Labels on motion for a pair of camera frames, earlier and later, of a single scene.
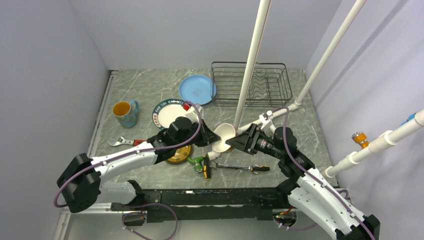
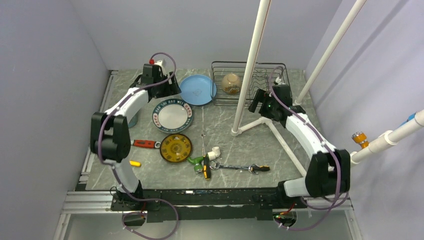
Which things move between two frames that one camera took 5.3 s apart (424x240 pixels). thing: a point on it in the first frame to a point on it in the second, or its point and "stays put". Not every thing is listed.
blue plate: (199, 89) stays put
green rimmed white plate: (167, 110) stays put
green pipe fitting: (198, 162) stays put
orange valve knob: (360, 138) stays put
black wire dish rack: (270, 86) stays put
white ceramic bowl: (225, 131) to (231, 84)
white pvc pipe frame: (390, 137) stays put
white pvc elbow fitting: (212, 155) stays put
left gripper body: (193, 131) to (162, 90)
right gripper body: (264, 144) to (269, 106)
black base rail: (167, 205) stays put
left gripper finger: (207, 136) to (173, 87)
